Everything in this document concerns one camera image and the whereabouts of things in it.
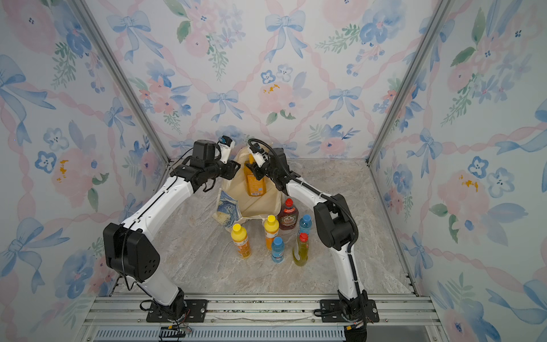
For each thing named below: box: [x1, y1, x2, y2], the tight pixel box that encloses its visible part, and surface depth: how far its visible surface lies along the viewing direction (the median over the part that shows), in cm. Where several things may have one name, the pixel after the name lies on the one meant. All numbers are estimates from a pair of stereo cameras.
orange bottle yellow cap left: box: [230, 223, 252, 259], surface depth 73 cm
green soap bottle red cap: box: [292, 232, 310, 267], surface depth 76 cm
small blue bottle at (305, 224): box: [299, 213, 313, 235], surface depth 83 cm
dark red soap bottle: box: [277, 198, 300, 231], surface depth 88 cm
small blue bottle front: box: [272, 236, 285, 264], surface depth 77 cm
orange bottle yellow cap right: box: [263, 214, 280, 251], surface depth 75 cm
